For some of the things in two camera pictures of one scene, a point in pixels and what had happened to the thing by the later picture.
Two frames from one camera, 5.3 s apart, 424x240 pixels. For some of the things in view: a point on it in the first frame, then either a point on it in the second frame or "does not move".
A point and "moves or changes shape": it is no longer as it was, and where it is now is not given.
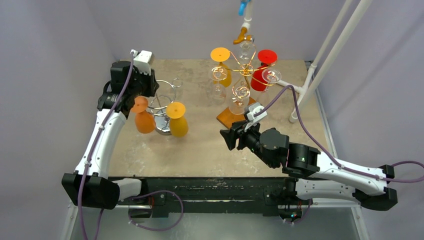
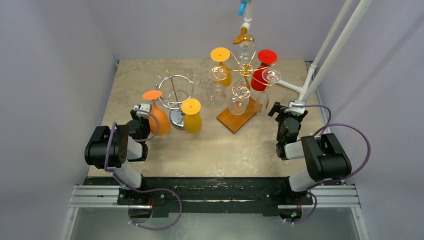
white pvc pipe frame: (310, 85) does not move
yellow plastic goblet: (178, 123) to (193, 122)
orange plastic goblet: (145, 121) moves or changes shape
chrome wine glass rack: (165, 94) to (175, 89)
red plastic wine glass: (266, 57) does not move
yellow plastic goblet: (222, 75) does not move
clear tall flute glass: (268, 76) does not move
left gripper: (153, 84) to (134, 115)
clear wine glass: (216, 93) does not move
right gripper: (239, 138) to (287, 116)
